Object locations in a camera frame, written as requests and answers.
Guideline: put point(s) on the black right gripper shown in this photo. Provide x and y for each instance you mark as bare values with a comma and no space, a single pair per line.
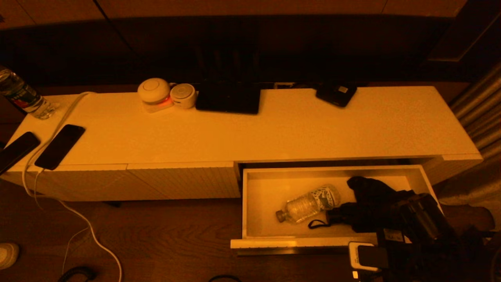
401,254

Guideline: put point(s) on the black umbrella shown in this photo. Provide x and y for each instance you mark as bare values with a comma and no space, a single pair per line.
372,196

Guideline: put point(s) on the clear plastic bottle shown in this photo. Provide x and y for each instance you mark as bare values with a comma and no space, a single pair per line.
309,203

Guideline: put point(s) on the white cabinet drawer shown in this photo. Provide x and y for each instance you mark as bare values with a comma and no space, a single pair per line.
266,196

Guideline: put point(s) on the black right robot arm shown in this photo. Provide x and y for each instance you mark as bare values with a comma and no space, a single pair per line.
426,219

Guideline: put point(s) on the white low cabinet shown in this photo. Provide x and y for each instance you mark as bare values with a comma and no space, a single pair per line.
195,133

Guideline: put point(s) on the small black labelled device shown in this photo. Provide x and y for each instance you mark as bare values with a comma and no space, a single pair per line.
337,95

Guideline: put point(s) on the black flat box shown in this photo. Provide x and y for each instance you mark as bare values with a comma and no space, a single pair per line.
227,100

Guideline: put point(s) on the small white round speaker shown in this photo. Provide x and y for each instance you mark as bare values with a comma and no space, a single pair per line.
182,95

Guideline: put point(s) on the white round red-lit device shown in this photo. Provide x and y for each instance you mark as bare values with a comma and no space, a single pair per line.
153,90

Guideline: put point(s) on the white shoe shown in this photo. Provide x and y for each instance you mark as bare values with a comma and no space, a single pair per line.
8,255

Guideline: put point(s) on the green label water bottle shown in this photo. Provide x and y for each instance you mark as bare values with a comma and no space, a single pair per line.
21,96

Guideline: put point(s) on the white and grey wrist camera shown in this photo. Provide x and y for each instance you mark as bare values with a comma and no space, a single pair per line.
368,256

